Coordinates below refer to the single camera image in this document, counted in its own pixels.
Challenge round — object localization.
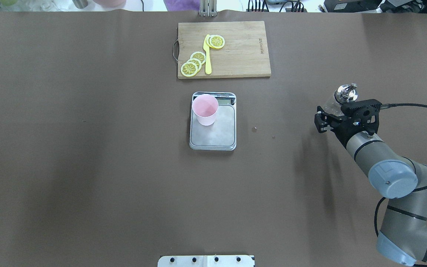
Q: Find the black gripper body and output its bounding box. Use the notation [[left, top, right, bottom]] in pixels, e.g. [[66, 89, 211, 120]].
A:
[[325, 113, 357, 148]]

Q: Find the glass sauce bottle metal spout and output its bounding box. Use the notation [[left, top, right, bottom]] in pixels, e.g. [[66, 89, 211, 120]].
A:
[[322, 83, 358, 116]]

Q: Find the pink plastic cup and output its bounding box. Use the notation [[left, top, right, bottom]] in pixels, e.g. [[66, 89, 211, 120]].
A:
[[192, 94, 219, 126]]

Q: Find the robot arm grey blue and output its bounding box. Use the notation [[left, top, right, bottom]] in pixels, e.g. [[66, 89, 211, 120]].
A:
[[314, 100, 427, 267]]

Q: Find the digital kitchen scale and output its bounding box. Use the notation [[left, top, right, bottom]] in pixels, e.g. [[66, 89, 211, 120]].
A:
[[189, 92, 236, 151]]

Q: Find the bamboo cutting board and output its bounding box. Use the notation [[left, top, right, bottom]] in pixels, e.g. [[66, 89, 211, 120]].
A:
[[177, 21, 272, 79]]

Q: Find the yellow plastic knife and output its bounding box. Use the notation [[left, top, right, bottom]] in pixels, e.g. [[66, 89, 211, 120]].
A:
[[203, 39, 212, 75]]

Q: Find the lemon slice front left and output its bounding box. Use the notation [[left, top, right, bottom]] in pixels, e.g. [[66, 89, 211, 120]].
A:
[[207, 35, 225, 49]]

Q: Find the lemon slice middle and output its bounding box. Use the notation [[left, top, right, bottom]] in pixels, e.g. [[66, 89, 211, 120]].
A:
[[187, 58, 203, 69]]

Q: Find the lemon slice lower right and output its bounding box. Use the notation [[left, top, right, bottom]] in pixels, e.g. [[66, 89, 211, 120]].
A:
[[190, 51, 206, 64]]

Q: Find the lemon slice behind front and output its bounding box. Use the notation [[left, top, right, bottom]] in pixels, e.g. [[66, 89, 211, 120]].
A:
[[204, 34, 211, 47]]

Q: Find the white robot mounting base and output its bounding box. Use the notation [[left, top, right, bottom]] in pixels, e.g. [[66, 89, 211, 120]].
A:
[[157, 255, 256, 267]]

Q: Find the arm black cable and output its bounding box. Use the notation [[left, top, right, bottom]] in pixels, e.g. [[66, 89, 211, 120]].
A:
[[374, 103, 427, 238]]

